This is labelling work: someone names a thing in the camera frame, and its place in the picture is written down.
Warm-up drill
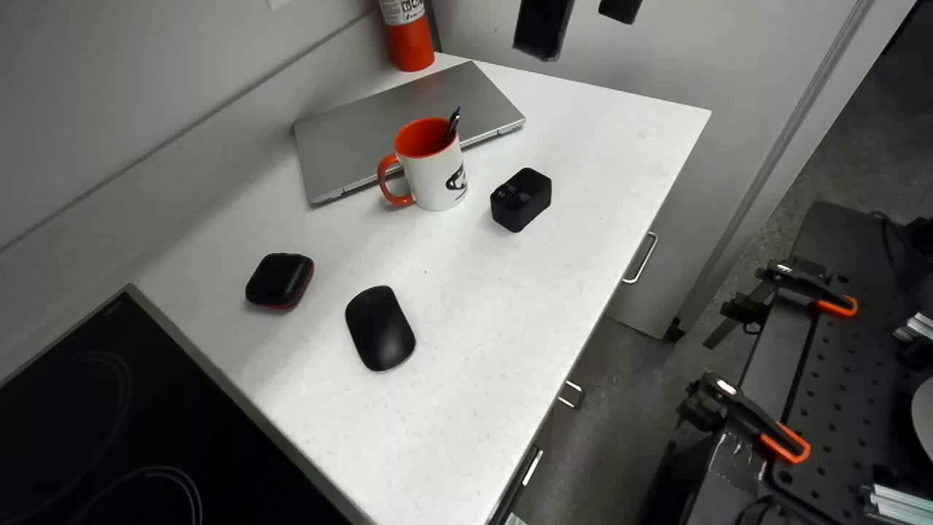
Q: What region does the white mug with orange interior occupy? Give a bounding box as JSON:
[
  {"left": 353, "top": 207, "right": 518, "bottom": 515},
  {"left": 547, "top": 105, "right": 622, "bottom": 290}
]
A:
[{"left": 372, "top": 114, "right": 472, "bottom": 216}]

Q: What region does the black cube-shaped device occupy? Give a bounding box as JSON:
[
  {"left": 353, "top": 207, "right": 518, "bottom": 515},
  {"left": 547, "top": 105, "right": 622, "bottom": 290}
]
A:
[{"left": 487, "top": 162, "right": 554, "bottom": 236}]

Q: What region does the black computer mouse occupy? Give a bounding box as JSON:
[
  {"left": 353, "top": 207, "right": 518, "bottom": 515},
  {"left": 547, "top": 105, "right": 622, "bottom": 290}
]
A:
[{"left": 340, "top": 282, "right": 418, "bottom": 373}]

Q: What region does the silver closed laptop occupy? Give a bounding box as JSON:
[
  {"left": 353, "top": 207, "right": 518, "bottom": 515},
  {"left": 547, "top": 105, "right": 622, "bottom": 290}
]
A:
[{"left": 289, "top": 58, "right": 526, "bottom": 210}]

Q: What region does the black earbuds case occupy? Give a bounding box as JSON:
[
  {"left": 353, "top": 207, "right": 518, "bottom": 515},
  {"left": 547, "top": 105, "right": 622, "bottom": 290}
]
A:
[{"left": 241, "top": 251, "right": 316, "bottom": 315}]

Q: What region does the red fire extinguisher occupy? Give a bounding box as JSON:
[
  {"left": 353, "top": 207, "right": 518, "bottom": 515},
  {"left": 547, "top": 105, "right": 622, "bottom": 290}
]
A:
[{"left": 375, "top": 0, "right": 436, "bottom": 72}]

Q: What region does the black orange bar clamp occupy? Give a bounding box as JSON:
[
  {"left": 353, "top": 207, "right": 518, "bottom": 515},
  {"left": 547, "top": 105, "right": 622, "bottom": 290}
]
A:
[
  {"left": 701, "top": 255, "right": 862, "bottom": 349},
  {"left": 675, "top": 369, "right": 815, "bottom": 468}
]

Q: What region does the black perforated mounting board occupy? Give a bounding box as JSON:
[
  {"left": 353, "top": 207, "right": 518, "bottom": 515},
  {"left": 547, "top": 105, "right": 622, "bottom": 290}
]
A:
[{"left": 666, "top": 198, "right": 933, "bottom": 525}]

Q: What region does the black induction cooktop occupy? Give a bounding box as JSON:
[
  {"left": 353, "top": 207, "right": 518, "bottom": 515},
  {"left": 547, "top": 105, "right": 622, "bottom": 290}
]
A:
[{"left": 0, "top": 282, "right": 354, "bottom": 525}]

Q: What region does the silver drawer handle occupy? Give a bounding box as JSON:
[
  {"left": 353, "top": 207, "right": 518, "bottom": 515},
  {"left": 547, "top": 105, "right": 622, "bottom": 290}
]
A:
[
  {"left": 620, "top": 231, "right": 660, "bottom": 289},
  {"left": 554, "top": 375, "right": 586, "bottom": 411},
  {"left": 509, "top": 443, "right": 547, "bottom": 490}
]

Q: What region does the large black wall-mounted box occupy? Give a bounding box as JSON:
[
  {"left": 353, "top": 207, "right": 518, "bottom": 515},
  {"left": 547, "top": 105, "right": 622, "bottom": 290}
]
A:
[{"left": 509, "top": 0, "right": 577, "bottom": 61}]

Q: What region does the small black wall-mounted box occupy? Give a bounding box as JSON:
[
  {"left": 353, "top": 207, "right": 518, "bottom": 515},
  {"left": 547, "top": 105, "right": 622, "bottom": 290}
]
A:
[{"left": 593, "top": 0, "right": 644, "bottom": 25}]

